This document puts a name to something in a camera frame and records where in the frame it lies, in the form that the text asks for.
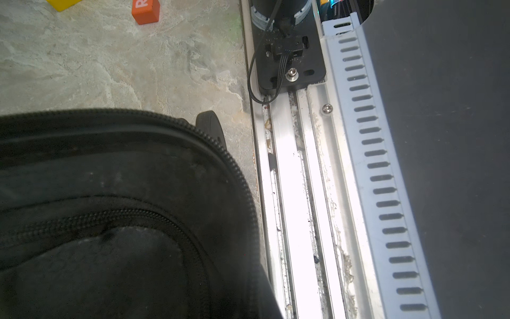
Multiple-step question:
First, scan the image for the white hard-shell suitcase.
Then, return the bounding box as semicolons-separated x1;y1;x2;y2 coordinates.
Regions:
1;109;282;318

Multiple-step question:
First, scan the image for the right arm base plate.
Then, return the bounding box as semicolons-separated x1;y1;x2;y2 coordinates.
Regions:
251;2;326;95

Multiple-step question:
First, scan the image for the white slotted cable duct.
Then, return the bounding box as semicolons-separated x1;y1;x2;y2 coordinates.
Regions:
322;13;440;318

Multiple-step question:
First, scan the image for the small red cube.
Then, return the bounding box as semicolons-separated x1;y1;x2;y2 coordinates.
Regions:
131;0;161;25

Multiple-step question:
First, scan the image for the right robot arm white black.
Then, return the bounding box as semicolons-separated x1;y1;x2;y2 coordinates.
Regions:
250;0;312;31

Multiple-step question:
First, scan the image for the aluminium mounting rail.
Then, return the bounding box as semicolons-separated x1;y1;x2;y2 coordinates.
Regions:
250;9;386;318

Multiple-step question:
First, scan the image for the yellow triangular plastic piece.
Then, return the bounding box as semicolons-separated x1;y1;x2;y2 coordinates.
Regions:
46;0;82;12

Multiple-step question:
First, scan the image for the right controller circuit board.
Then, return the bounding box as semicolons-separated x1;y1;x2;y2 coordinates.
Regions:
317;0;376;22

